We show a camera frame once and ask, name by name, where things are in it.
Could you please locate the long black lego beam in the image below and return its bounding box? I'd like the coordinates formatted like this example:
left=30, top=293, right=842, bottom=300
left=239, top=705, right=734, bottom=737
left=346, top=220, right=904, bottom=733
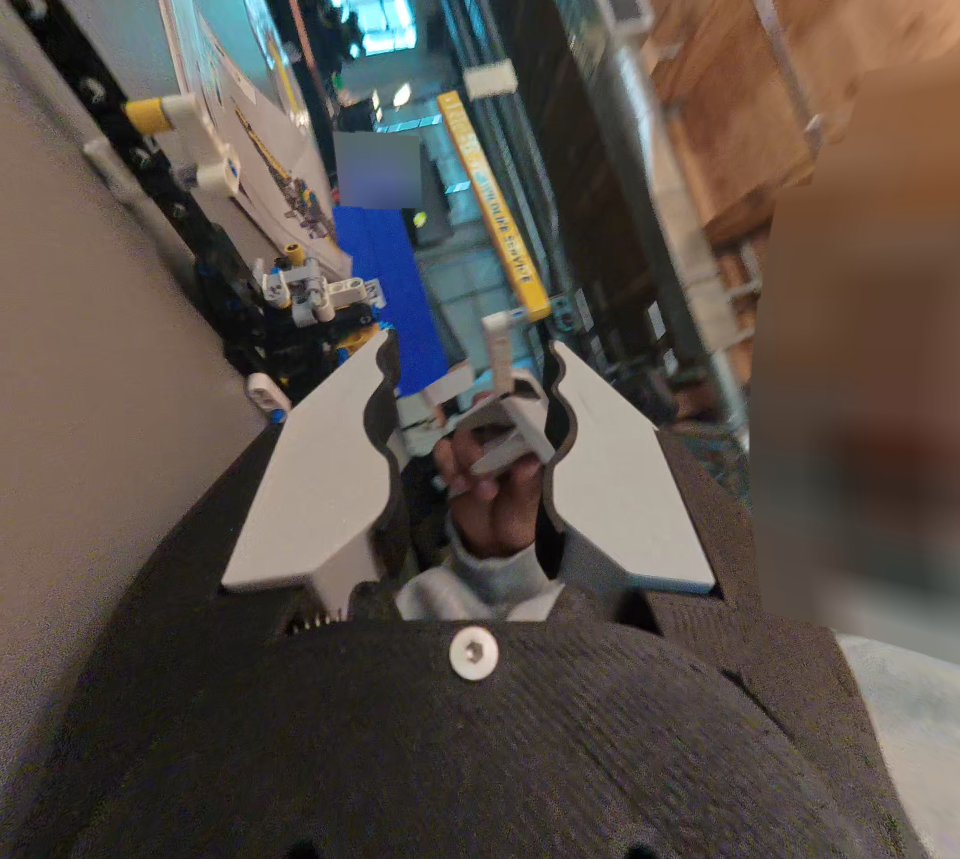
left=3, top=0, right=249, bottom=320

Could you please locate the small white lego piece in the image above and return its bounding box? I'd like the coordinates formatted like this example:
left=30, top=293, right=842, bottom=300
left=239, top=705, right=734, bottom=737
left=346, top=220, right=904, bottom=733
left=246, top=373, right=295, bottom=424

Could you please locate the lego instruction booklet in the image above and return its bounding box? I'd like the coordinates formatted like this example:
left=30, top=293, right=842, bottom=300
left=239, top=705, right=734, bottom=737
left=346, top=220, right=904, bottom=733
left=142, top=0, right=354, bottom=277

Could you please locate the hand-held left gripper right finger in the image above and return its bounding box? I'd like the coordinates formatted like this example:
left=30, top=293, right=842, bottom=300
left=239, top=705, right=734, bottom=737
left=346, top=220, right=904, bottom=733
left=541, top=340, right=717, bottom=598

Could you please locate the person's right hand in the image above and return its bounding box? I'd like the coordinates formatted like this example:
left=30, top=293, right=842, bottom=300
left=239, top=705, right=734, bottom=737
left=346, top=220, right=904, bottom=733
left=433, top=426, right=546, bottom=562

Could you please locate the white hanging sign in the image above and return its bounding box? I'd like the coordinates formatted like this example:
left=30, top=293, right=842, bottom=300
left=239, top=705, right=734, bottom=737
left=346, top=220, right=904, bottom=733
left=462, top=58, right=520, bottom=101

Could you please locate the person's right forearm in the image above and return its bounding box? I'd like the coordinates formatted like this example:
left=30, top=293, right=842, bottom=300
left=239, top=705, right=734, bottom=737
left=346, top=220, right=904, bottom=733
left=393, top=520, right=569, bottom=624

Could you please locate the printed yellow lego beam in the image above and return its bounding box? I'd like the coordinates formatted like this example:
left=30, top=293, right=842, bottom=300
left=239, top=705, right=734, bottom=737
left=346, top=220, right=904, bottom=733
left=437, top=91, right=554, bottom=322

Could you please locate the lego gear model assembly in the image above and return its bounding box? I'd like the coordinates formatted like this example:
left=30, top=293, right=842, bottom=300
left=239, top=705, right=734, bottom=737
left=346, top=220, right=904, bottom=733
left=191, top=240, right=395, bottom=406

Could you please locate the blue panel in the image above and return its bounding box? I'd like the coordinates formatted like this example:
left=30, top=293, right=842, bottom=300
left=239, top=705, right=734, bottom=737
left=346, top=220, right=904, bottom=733
left=332, top=205, right=453, bottom=399

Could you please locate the grey metal pillar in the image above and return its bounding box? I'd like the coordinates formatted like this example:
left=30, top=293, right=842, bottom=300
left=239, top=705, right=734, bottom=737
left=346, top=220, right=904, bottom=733
left=517, top=0, right=751, bottom=448

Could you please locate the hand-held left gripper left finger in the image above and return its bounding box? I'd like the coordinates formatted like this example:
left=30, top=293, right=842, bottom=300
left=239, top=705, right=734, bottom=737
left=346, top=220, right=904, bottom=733
left=221, top=328, right=415, bottom=622

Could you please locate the person in grey sweater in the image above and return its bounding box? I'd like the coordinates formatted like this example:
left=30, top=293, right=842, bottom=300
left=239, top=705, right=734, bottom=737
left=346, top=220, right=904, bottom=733
left=834, top=632, right=960, bottom=859

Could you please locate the white and yellow lego connector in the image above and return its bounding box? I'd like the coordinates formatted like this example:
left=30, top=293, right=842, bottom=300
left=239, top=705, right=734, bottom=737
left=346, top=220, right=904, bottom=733
left=123, top=92, right=243, bottom=199

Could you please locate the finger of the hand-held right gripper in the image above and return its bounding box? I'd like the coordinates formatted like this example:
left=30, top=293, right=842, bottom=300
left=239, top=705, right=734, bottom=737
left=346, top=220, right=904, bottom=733
left=480, top=310, right=520, bottom=399

